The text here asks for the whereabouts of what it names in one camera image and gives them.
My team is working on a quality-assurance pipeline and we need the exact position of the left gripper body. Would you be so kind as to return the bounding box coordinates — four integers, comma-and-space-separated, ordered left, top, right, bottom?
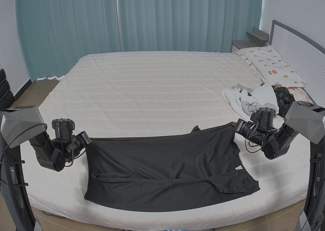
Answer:
68, 130, 92, 157

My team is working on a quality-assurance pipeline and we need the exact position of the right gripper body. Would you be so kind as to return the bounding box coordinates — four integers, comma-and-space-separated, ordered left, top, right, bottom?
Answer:
234, 120, 257, 141

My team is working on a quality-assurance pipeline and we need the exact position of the black T-shirt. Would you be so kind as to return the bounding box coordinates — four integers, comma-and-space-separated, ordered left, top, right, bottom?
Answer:
84, 121, 261, 205

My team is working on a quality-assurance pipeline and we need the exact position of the pile of clothes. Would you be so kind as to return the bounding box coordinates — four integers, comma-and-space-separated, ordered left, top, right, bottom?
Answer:
220, 83, 280, 121

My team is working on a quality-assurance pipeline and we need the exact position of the bed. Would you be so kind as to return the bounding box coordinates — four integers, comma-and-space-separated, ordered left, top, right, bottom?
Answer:
20, 20, 325, 229

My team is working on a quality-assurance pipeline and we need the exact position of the black shiny garment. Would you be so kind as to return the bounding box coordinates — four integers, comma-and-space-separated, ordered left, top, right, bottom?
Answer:
271, 86, 296, 119

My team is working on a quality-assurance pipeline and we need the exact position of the white printed pillow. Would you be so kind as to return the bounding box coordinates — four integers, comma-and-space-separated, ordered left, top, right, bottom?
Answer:
234, 45, 306, 88

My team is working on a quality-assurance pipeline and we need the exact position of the grey bedside table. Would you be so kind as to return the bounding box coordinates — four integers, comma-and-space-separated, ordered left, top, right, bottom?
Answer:
232, 27, 269, 52

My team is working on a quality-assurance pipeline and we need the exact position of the black chest of drawers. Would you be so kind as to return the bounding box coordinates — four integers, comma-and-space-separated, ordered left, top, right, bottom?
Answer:
0, 69, 15, 110

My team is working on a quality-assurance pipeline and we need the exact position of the blue-green curtain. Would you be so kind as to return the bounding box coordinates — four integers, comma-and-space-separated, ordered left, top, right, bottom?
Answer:
16, 0, 122, 80
116, 0, 263, 53

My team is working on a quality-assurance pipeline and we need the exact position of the black cable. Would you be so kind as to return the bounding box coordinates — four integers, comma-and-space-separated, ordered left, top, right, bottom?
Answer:
0, 123, 49, 174

